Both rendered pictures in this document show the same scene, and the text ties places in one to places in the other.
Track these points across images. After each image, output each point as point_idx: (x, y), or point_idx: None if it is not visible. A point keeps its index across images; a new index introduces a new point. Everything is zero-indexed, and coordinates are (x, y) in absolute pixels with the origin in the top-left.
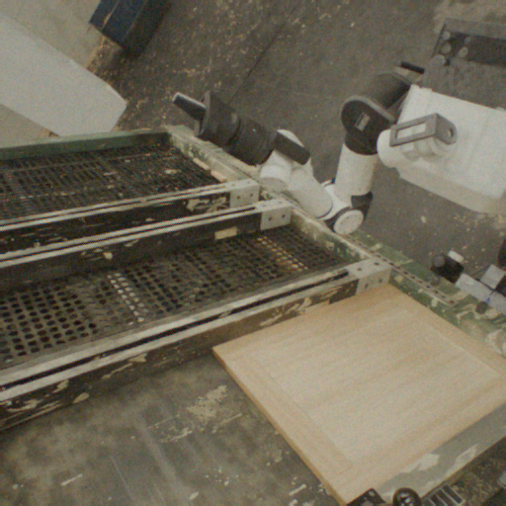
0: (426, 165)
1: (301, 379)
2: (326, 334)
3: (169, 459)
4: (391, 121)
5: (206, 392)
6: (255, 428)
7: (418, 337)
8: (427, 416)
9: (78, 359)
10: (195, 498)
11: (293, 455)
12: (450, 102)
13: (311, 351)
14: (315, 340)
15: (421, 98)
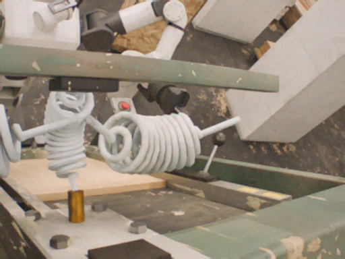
0: (41, 36)
1: (63, 182)
2: (19, 175)
3: (129, 217)
4: (4, 17)
5: (58, 208)
6: (101, 198)
7: (38, 164)
8: (103, 168)
9: (18, 206)
10: (162, 211)
11: (125, 193)
12: (40, 4)
13: (35, 179)
14: (23, 177)
15: (21, 3)
